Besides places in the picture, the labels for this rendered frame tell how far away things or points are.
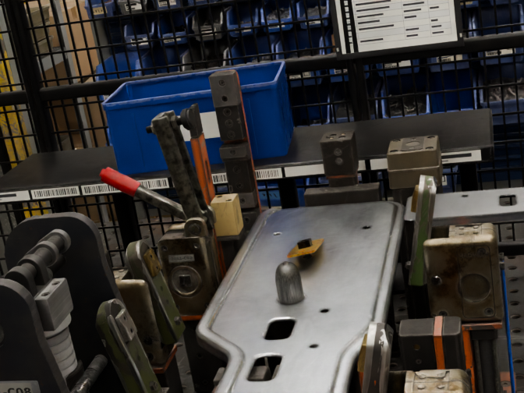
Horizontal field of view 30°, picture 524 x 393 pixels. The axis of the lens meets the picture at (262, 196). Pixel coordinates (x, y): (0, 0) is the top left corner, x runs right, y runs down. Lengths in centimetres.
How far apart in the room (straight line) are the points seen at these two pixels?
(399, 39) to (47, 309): 100
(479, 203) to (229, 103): 43
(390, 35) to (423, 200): 63
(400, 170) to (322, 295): 37
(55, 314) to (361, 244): 52
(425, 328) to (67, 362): 39
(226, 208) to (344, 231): 17
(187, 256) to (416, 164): 39
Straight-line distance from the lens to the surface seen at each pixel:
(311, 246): 130
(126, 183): 133
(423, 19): 176
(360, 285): 121
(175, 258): 133
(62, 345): 105
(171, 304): 119
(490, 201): 143
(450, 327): 111
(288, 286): 118
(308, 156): 164
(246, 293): 124
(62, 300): 97
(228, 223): 139
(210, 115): 166
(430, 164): 150
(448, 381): 91
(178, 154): 128
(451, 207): 142
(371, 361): 88
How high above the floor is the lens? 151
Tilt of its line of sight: 19 degrees down
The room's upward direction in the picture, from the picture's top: 10 degrees counter-clockwise
